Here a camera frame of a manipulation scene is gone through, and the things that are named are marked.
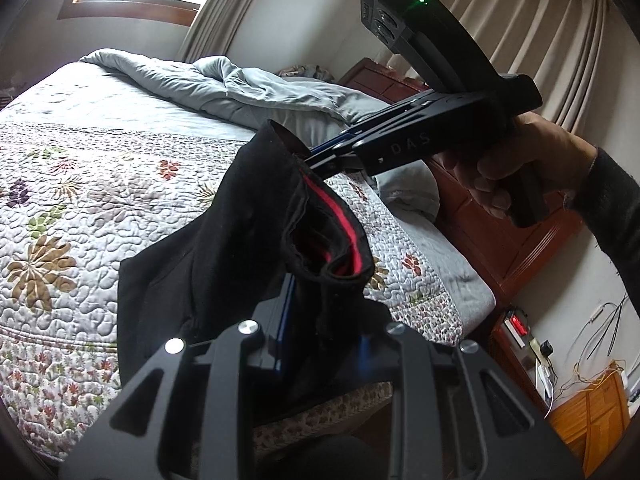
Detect white power strip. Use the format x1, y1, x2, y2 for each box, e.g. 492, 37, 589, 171
534, 360, 557, 393

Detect patterned cloth pile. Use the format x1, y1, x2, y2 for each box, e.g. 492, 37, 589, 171
276, 63, 337, 84

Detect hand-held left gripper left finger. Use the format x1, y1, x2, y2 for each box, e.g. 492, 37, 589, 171
59, 272, 299, 480

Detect grey duvet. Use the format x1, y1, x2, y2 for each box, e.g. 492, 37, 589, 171
79, 48, 382, 129

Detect person's right forearm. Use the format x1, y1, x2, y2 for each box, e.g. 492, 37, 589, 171
562, 147, 640, 303

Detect dark wooden nightstand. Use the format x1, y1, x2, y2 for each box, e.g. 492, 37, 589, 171
486, 304, 567, 413

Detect floral quilted bedspread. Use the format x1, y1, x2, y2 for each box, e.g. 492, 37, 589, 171
0, 62, 464, 461

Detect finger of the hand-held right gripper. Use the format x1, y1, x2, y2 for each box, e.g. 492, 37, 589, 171
302, 141, 375, 178
299, 91, 437, 161

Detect grey bed sheet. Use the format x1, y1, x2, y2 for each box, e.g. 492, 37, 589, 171
350, 175, 497, 335

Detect grey curtain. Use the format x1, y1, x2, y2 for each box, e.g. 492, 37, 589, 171
177, 0, 302, 69

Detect person's right hand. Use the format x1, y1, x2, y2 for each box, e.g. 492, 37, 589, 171
440, 112, 601, 222

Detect red display clock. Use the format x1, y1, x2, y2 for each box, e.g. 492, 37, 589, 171
502, 310, 532, 347

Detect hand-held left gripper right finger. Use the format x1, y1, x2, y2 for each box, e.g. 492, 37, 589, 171
365, 322, 584, 480

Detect grey pillow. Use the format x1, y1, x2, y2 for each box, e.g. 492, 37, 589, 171
272, 104, 442, 224

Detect tangled thin cables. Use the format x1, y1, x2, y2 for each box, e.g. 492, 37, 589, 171
559, 294, 632, 397

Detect black pants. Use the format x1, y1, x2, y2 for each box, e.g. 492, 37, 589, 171
117, 120, 392, 411

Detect beige curtain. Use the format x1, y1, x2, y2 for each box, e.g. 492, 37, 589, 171
429, 0, 640, 142

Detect dark wooden headboard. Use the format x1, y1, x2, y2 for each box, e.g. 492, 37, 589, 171
339, 57, 587, 297

